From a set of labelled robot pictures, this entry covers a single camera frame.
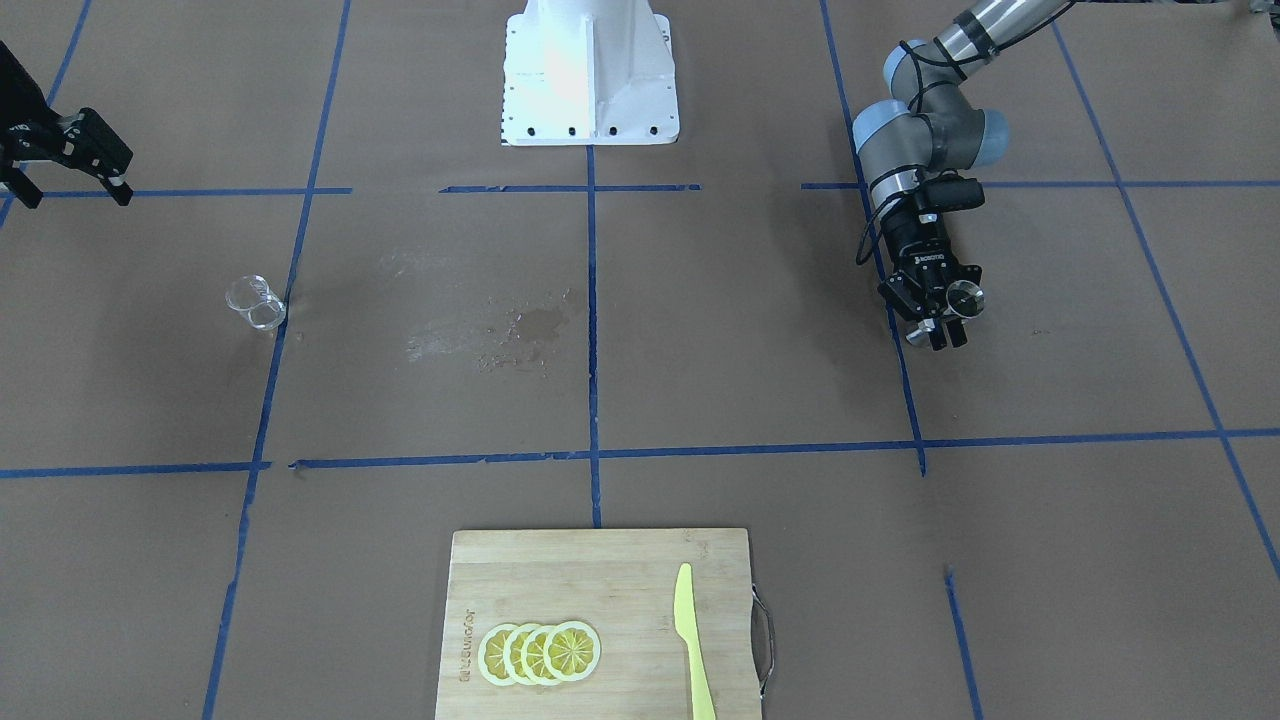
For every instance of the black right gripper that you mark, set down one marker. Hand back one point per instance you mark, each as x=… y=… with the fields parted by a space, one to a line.
x=80 y=140

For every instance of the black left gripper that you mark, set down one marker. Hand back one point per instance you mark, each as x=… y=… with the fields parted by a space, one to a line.
x=913 y=240

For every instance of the steel measuring jigger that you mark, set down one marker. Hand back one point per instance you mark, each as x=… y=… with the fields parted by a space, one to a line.
x=959 y=297

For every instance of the clear glass cup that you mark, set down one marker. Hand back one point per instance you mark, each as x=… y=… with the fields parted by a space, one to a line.
x=251 y=297

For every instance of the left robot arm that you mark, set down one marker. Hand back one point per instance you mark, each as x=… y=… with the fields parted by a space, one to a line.
x=915 y=148

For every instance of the yellow plastic knife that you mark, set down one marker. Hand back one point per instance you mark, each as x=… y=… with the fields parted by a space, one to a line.
x=686 y=625

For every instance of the wooden cutting board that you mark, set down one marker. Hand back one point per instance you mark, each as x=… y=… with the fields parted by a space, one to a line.
x=621 y=581

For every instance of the lemon slice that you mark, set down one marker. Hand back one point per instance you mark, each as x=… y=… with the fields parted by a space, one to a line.
x=493 y=655
x=572 y=651
x=533 y=661
x=513 y=653

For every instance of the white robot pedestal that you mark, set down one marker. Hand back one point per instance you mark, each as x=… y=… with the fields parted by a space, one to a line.
x=589 y=73

